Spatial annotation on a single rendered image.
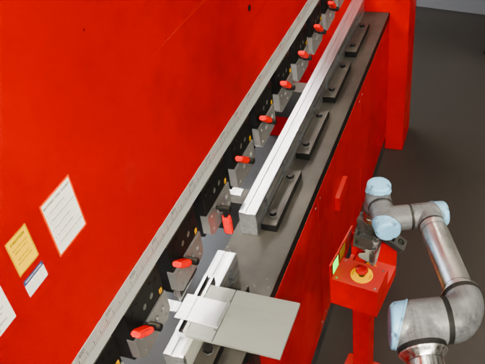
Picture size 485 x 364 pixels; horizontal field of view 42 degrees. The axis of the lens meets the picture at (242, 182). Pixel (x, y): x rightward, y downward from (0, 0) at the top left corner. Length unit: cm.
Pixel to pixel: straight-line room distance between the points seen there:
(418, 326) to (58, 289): 84
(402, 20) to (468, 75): 129
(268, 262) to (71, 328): 96
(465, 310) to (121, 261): 82
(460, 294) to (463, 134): 250
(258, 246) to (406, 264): 128
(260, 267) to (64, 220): 101
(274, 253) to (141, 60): 97
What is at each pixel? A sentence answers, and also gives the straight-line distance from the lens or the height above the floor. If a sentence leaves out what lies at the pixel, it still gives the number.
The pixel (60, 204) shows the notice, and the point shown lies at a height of 169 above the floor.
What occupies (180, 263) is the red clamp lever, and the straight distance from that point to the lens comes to 144.
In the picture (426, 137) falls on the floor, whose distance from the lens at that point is 402.
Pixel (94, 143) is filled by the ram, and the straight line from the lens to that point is 114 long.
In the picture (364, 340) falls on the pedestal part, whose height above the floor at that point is 42.
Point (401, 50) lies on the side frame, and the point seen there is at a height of 66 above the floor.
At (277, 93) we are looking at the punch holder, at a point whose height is 126.
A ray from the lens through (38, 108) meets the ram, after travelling 101.
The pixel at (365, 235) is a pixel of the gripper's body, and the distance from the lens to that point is 207.
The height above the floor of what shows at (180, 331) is 99.
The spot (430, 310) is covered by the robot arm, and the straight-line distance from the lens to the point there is 159.
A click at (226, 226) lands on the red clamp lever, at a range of 169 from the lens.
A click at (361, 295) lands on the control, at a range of 208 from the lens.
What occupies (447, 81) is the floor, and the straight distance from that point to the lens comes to 457.
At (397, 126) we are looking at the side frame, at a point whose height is 17.
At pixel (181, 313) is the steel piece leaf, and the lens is 176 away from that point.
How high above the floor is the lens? 233
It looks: 39 degrees down
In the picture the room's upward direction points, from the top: 9 degrees counter-clockwise
